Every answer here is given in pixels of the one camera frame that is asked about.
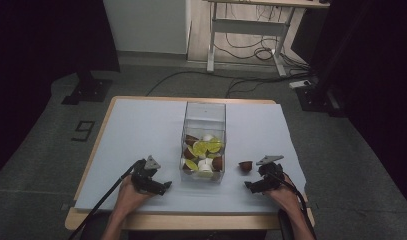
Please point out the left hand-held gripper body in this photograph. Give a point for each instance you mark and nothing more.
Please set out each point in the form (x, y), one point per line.
(142, 176)

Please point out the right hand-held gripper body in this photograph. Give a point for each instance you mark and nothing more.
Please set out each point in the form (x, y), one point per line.
(271, 173)

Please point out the brown coffee capsule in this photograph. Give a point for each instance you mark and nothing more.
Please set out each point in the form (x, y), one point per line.
(246, 165)

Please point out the clear plastic drawer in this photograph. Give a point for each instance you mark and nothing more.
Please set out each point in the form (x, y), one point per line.
(202, 176)

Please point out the person's left hand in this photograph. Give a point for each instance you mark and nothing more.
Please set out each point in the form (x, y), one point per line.
(129, 198)

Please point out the person's right hand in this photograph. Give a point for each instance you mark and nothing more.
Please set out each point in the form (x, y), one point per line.
(286, 196)

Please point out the light blue table mat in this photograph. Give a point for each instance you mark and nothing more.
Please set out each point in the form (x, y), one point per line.
(141, 140)

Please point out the wooden table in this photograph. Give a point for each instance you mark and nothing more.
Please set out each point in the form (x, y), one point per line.
(191, 221)

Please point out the pile of mixed capsules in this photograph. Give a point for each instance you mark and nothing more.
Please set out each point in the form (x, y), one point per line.
(204, 153)

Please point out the black stand base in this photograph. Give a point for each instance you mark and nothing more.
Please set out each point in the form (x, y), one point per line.
(319, 100)
(87, 90)

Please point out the white power strip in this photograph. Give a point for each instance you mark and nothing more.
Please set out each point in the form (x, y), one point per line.
(299, 84)

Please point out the black curtain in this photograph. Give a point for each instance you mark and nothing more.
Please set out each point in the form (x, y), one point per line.
(31, 60)
(374, 83)

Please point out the white desk frame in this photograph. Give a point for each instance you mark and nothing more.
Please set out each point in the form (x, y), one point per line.
(247, 26)

